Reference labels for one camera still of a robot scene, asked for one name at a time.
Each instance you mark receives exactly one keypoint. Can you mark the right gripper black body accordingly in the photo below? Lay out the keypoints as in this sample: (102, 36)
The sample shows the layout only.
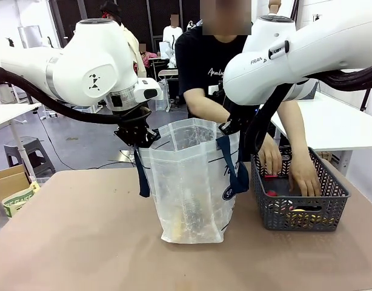
(234, 115)

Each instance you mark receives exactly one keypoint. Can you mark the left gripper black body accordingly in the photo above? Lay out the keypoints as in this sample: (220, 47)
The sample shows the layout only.
(131, 128)

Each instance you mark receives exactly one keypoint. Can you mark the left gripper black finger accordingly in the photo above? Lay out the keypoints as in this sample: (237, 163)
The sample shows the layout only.
(152, 135)
(137, 143)

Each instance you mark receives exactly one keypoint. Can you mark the person's right forearm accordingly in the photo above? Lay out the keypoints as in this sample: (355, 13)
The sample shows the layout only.
(204, 106)

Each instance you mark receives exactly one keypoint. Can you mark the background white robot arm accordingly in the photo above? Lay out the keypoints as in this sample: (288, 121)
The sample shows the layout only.
(171, 60)

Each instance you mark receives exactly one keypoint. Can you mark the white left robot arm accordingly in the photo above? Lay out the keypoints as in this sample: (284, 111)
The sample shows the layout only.
(92, 66)

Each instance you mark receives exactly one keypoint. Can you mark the person's left forearm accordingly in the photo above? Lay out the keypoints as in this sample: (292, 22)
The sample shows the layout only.
(292, 130)

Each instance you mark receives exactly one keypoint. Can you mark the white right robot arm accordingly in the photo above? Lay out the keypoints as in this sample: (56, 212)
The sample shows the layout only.
(295, 54)

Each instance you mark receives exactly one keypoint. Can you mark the person's right hand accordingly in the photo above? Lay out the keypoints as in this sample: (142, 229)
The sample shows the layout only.
(271, 157)

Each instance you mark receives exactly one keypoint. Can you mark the person's left hand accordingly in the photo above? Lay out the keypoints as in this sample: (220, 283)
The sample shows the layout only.
(305, 182)

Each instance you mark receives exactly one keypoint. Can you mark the clear plastic container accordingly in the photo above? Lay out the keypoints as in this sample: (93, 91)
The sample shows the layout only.
(161, 104)

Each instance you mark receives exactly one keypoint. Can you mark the person in black t-shirt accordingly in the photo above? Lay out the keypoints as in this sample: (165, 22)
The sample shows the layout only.
(204, 66)

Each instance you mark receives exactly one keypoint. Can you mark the grey background table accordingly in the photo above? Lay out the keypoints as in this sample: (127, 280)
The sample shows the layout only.
(169, 74)

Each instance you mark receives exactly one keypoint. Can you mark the red flat packet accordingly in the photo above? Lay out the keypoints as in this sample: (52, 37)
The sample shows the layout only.
(272, 175)

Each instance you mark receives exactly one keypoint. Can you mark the seated person in pink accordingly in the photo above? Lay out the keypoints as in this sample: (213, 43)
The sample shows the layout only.
(148, 57)

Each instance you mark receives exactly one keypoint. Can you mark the red round item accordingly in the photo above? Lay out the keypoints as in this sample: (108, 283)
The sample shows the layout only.
(271, 193)

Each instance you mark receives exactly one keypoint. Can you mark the mannequin beige jacket red shirt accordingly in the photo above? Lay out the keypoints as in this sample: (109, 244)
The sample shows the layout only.
(134, 45)

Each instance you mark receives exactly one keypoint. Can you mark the white side table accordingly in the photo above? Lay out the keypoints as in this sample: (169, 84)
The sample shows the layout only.
(10, 113)
(331, 121)

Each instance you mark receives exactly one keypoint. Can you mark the small brown box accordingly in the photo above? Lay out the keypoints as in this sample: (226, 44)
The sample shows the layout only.
(325, 156)

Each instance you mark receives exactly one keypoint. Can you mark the bystander in white shirt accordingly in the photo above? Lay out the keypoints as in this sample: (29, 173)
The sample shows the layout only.
(173, 33)

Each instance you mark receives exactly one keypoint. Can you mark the grey plastic stool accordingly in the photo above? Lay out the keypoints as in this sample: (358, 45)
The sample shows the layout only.
(31, 154)

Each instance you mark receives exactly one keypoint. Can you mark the yellow snack packet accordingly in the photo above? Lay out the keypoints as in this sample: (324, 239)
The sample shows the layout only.
(304, 216)

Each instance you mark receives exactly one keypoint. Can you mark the black tripod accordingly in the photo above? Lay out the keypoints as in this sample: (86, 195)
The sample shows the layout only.
(317, 16)
(365, 98)

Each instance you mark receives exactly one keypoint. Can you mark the green printed carton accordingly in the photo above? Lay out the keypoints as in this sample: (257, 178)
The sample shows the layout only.
(19, 200)

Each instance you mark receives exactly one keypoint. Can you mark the brown cardboard box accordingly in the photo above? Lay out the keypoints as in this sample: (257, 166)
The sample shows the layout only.
(7, 182)

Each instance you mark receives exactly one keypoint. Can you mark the grey monitor panel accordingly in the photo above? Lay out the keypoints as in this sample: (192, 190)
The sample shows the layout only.
(30, 36)

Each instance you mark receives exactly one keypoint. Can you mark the black stand pole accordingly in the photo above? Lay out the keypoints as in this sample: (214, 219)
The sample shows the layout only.
(9, 42)

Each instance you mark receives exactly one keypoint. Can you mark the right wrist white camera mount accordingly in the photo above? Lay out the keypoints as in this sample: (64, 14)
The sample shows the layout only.
(213, 89)

